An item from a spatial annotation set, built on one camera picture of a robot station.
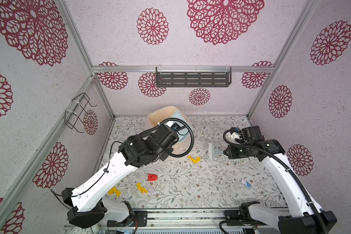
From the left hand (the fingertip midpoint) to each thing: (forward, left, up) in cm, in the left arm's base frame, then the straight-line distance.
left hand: (161, 145), depth 65 cm
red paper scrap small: (-3, +8, -30) cm, 31 cm away
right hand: (+3, -32, -9) cm, 34 cm away
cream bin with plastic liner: (+28, +4, -8) cm, 29 cm away
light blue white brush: (+7, -27, -18) cm, 33 cm away
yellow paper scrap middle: (-9, +14, -31) cm, 35 cm away
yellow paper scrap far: (+9, -21, -31) cm, 38 cm away
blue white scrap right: (-7, -47, -31) cm, 57 cm away
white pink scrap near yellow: (-10, +7, -31) cm, 34 cm away
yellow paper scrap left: (-11, +27, -32) cm, 43 cm away
